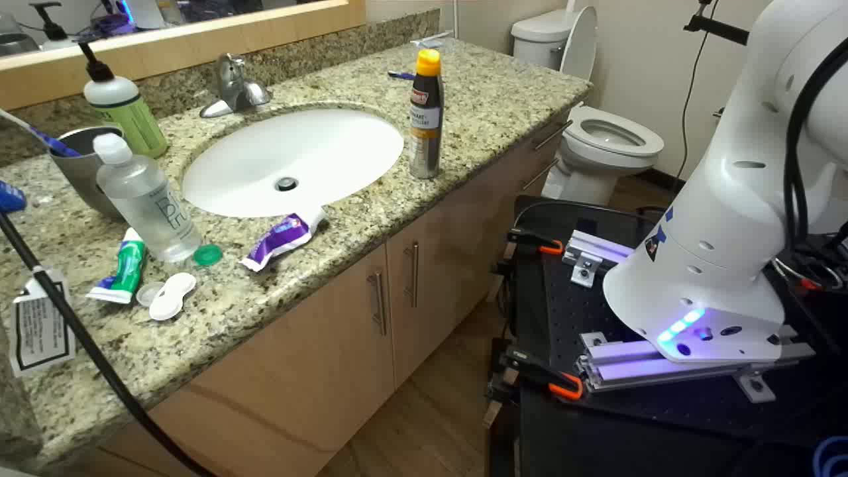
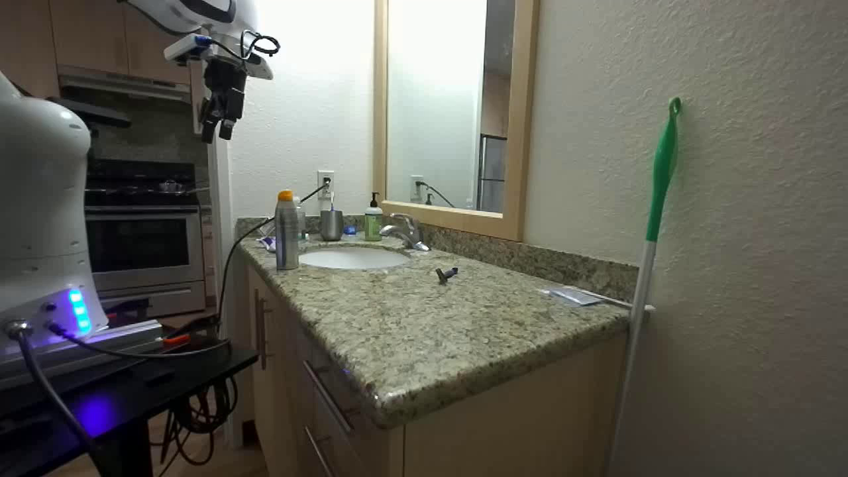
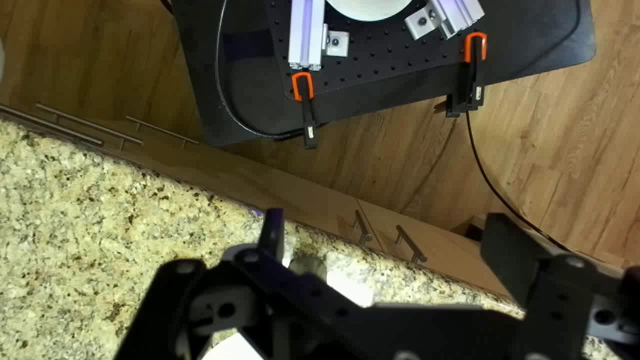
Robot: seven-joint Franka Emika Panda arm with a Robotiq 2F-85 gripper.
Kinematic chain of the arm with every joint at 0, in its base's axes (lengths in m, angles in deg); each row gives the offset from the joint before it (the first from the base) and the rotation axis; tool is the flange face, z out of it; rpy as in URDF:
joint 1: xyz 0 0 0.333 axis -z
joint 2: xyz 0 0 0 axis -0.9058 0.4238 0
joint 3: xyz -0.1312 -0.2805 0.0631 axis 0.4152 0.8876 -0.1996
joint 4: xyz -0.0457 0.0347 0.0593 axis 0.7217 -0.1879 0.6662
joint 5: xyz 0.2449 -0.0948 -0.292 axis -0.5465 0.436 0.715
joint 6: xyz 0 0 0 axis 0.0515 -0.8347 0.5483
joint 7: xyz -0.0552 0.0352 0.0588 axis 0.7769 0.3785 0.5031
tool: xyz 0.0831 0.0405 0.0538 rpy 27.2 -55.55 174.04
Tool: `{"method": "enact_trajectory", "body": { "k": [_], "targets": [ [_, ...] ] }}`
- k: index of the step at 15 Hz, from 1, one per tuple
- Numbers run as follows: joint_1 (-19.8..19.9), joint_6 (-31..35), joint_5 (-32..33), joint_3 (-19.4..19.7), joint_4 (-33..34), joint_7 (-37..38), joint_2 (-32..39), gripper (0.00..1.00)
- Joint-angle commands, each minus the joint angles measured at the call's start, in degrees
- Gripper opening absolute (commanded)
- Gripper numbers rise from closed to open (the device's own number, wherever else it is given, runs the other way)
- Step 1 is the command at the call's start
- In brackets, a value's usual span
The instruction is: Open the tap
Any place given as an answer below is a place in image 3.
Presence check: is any long metal drawer handle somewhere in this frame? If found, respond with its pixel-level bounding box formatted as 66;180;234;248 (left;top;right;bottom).
31;101;145;145
0;104;106;148
121;113;202;145

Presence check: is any thin black cable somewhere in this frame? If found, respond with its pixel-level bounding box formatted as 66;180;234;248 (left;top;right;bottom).
461;108;571;250
211;0;309;141

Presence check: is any orange and black clamp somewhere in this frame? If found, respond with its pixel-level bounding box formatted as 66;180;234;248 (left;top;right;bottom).
441;30;490;120
289;69;321;152

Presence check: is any black perforated robot table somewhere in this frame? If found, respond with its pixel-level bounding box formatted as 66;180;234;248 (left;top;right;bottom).
170;0;597;150

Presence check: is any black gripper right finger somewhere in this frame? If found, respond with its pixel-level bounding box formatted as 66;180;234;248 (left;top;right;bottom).
477;211;640;360

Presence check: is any small aluminium corner bracket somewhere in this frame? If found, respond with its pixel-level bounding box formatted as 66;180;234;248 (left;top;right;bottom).
321;30;352;60
403;9;439;42

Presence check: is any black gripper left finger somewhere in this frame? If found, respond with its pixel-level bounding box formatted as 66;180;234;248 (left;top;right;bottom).
113;205;362;360

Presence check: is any granite top vanity cabinet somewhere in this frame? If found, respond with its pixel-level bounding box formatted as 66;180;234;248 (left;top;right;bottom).
0;97;621;360

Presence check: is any aluminium extrusion rail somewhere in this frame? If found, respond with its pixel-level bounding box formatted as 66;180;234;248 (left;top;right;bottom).
425;0;487;40
285;0;330;71

